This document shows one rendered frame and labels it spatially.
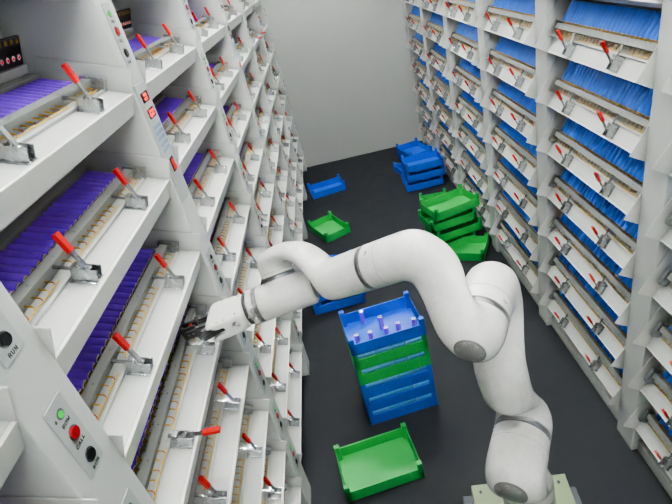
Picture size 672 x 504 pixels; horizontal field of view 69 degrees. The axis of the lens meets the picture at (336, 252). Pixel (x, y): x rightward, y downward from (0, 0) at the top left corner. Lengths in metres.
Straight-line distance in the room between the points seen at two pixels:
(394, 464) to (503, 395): 1.11
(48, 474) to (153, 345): 0.35
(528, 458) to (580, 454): 0.98
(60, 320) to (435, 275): 0.58
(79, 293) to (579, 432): 1.82
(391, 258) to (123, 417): 0.51
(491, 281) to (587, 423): 1.35
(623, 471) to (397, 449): 0.79
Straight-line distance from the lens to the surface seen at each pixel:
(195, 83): 1.86
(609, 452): 2.13
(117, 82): 1.17
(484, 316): 0.84
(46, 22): 1.20
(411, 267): 0.87
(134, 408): 0.90
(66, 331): 0.76
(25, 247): 0.93
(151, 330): 1.04
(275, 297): 1.10
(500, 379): 1.00
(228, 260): 1.60
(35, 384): 0.69
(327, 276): 0.98
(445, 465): 2.06
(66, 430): 0.72
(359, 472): 2.09
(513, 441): 1.15
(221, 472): 1.26
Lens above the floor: 1.69
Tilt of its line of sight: 30 degrees down
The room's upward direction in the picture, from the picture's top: 15 degrees counter-clockwise
